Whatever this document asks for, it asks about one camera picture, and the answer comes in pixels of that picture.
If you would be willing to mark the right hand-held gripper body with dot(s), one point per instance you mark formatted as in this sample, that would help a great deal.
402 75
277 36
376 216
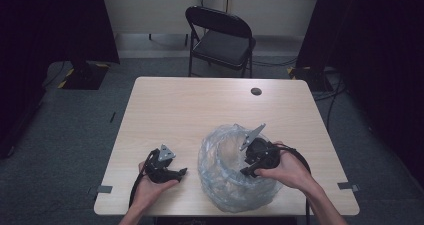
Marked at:
261 151

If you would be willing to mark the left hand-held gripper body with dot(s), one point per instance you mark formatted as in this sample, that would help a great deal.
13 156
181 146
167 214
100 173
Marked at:
160 165

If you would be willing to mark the clear plastic bag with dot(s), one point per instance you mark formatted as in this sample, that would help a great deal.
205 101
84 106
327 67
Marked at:
226 185

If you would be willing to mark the person's left hand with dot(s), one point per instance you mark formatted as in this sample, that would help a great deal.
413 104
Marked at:
150 191

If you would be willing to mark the person's right hand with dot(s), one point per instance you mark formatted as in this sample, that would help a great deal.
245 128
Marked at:
290 171

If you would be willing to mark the grey tape strip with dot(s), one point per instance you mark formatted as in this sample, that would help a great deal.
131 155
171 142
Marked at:
104 189
348 186

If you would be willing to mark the black stand base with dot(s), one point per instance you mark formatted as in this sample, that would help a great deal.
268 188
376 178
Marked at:
85 76
313 78

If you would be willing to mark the black folding chair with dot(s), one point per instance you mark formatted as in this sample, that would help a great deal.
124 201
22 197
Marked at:
223 45

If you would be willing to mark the black curtain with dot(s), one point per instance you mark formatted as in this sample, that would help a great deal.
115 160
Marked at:
376 51
40 51

